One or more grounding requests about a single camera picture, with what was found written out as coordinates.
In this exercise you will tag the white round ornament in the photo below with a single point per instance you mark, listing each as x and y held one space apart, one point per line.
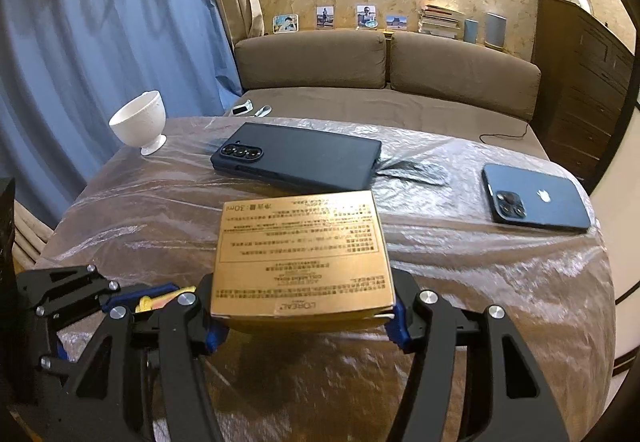
583 2

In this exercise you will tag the dark wooden cabinet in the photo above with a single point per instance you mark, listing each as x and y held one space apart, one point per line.
580 82

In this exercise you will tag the black foldable phone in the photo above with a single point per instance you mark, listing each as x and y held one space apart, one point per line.
300 155

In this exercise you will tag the clear framed photo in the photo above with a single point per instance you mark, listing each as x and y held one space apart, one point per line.
285 24

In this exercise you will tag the small white clip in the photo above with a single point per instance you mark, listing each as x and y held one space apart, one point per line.
263 111

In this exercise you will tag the cream rug with black rings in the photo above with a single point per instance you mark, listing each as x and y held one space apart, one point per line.
625 247

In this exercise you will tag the small portrait photo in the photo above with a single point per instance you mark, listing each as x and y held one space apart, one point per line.
366 16

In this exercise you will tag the yellow plastic cup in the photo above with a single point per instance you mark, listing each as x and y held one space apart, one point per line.
146 304

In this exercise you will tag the small landscape photo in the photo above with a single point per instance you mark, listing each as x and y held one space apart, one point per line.
396 23

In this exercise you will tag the large grey cylinder speaker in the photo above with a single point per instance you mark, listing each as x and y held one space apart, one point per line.
495 30

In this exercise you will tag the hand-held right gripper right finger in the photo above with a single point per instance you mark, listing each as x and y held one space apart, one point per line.
400 328

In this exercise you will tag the white footed cup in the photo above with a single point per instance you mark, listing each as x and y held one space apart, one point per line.
137 120

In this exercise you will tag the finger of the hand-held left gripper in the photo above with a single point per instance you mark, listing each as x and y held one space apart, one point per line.
57 364
120 298

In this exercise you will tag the small white device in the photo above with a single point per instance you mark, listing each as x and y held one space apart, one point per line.
241 109

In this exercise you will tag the stack of books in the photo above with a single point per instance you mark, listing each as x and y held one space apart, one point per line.
440 22

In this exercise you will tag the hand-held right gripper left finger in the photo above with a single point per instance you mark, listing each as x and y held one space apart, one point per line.
216 337

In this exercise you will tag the small standing photo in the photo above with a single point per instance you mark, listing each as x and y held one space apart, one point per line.
325 17

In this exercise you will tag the brown sofa seat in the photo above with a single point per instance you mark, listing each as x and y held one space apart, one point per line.
400 115

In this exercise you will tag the blue smartphone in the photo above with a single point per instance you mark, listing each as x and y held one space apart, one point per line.
545 202

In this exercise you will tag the blue curtain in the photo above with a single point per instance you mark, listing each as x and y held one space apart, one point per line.
100 22

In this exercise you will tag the golden brown cardboard box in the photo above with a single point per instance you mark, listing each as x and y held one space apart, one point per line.
300 252

